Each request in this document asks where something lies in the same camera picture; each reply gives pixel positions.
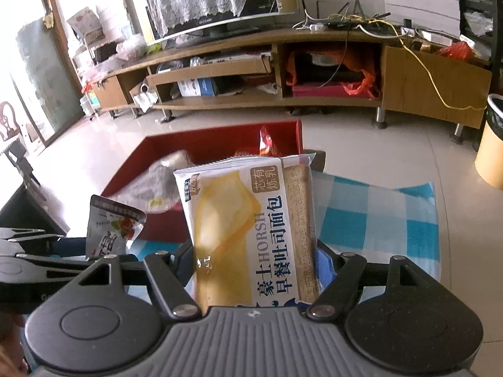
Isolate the wooden TV stand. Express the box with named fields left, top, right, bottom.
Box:
left=91, top=29, right=494, bottom=131

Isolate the yellow cable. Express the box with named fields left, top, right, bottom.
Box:
left=320, top=0, right=485, bottom=111

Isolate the black shelf unit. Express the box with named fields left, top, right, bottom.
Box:
left=455, top=0, right=503, bottom=64

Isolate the blue white carton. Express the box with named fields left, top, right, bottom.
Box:
left=177, top=77, right=218, bottom=97

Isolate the white plastic bag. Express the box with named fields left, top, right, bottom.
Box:
left=131, top=82, right=158, bottom=113

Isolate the black furniture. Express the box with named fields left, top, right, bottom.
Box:
left=0, top=182, right=70, bottom=237

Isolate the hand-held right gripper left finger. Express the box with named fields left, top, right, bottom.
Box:
left=73, top=243, right=203, bottom=320

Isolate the red plastic bag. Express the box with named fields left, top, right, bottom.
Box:
left=435, top=40, right=475, bottom=62

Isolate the red snack packet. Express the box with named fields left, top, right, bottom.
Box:
left=235, top=125, right=284, bottom=158

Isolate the clear dark dried-meat packet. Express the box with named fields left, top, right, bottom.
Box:
left=112, top=163, right=187, bottom=215

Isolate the red cardboard box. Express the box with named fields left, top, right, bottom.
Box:
left=105, top=120, right=304, bottom=243

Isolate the yellow trash bin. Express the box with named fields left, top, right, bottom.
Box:
left=473, top=93, right=503, bottom=192

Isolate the white yellow bread packet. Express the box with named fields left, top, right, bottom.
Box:
left=173, top=154, right=317, bottom=312

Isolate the black router with antennas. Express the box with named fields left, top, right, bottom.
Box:
left=299, top=0, right=390, bottom=29

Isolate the silver white snack pouch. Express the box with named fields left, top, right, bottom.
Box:
left=86, top=194, right=148, bottom=260

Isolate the dark wooden chair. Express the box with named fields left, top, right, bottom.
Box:
left=0, top=101, right=41, bottom=190

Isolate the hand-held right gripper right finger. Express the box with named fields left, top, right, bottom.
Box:
left=307, top=239, right=434, bottom=320

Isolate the orange plastic bag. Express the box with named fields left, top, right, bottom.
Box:
left=285, top=50, right=380, bottom=97

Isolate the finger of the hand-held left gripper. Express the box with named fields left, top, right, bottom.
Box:
left=0, top=227, right=90, bottom=260
left=0, top=253, right=139, bottom=285

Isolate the white storage rack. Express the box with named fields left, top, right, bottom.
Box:
left=67, top=7, right=120, bottom=119

